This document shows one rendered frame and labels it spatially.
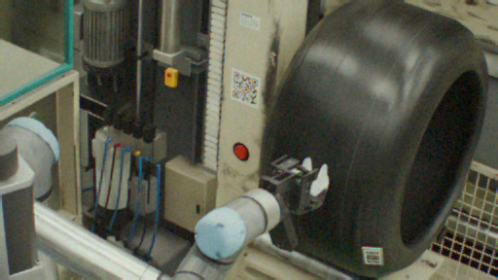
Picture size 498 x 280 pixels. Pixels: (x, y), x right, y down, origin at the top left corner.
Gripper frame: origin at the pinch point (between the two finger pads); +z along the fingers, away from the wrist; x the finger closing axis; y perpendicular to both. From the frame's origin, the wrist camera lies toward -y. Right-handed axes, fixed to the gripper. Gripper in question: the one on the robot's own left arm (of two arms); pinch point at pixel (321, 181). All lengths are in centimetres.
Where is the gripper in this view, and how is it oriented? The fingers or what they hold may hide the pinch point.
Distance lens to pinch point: 198.8
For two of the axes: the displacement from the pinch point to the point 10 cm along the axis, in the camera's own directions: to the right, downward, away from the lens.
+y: 1.2, -9.0, -4.2
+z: 5.6, -2.8, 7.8
